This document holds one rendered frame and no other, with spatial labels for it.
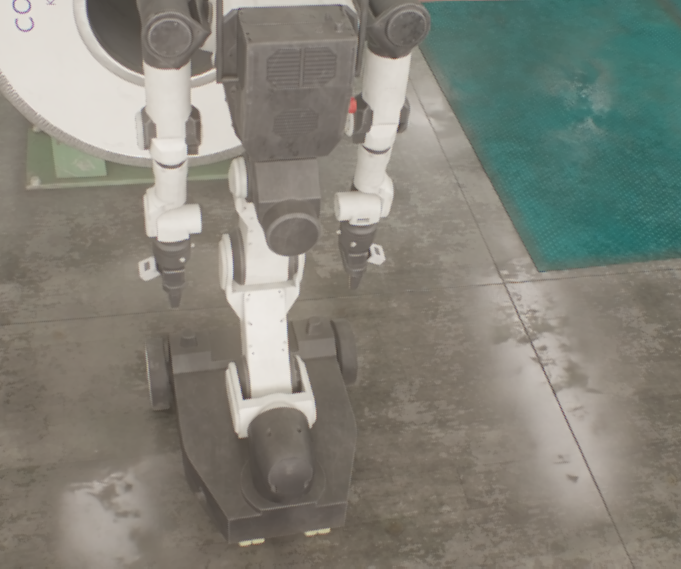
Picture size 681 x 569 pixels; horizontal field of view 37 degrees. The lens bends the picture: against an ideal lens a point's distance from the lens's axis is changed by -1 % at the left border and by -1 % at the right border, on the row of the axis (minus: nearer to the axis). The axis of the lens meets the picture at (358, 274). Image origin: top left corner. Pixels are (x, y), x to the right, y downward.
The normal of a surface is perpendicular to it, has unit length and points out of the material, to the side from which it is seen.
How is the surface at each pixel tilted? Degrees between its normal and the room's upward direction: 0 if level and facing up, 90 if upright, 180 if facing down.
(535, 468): 0
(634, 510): 0
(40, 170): 0
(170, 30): 90
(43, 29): 90
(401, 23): 90
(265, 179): 45
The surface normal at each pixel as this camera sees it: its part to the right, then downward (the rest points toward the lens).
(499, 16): 0.09, -0.74
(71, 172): 0.21, 0.67
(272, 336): 0.25, 0.21
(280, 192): 0.23, -0.05
